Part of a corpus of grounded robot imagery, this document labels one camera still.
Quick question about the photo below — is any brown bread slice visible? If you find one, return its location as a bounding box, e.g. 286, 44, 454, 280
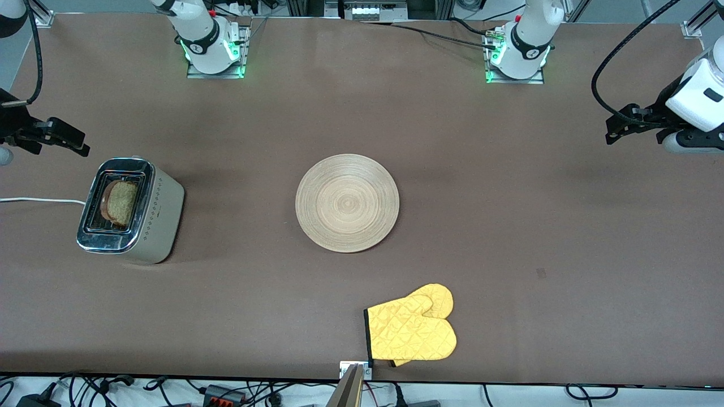
100, 180, 140, 230

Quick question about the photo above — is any round wooden plate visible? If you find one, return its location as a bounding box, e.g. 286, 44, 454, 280
295, 154, 400, 254

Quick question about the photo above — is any chrome and beige toaster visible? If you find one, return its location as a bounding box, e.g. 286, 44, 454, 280
76, 154, 186, 265

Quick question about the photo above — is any black power adapter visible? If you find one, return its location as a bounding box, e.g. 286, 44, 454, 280
16, 393, 62, 407

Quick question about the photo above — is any grey electrical box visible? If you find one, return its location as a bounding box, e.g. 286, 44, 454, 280
343, 0, 409, 21

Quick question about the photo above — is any red and black connector block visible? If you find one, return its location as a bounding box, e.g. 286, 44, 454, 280
202, 384, 245, 405

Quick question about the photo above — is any yellow quilted oven mitt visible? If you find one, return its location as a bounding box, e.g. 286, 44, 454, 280
364, 283, 457, 367

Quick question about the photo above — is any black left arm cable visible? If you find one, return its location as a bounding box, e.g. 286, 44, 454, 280
591, 0, 679, 128

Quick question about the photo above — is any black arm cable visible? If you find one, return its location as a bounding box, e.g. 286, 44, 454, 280
0, 0, 45, 109
591, 0, 679, 128

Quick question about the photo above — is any white toaster power cord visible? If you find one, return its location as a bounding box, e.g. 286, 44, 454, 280
0, 197, 87, 206

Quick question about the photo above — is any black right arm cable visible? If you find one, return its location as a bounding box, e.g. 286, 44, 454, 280
0, 0, 45, 109

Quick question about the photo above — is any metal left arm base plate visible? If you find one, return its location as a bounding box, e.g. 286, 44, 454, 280
485, 28, 545, 85

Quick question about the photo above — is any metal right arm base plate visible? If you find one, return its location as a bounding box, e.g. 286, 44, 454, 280
187, 25, 248, 79

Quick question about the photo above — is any short black table cable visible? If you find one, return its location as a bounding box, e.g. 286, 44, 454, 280
450, 17, 493, 38

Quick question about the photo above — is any long black table cable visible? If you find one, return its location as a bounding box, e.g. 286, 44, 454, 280
390, 23, 499, 50

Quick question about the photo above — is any black looped floor cable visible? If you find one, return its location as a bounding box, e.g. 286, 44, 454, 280
567, 384, 618, 401

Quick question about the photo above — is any small metal table bracket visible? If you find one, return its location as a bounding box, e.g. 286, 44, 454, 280
339, 361, 373, 380

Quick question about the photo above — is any aluminium camera mount profile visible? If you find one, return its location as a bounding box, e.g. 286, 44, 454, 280
327, 363, 364, 407

